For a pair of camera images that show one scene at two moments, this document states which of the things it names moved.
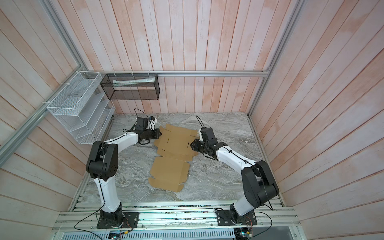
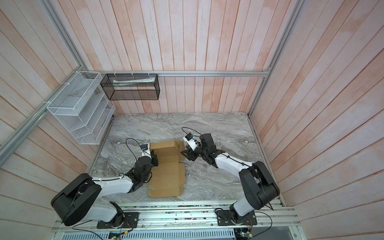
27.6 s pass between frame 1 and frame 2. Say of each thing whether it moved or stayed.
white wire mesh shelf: stayed
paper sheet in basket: stayed
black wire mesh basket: stayed
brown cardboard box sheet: moved
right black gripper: moved
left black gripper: moved
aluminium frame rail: stayed
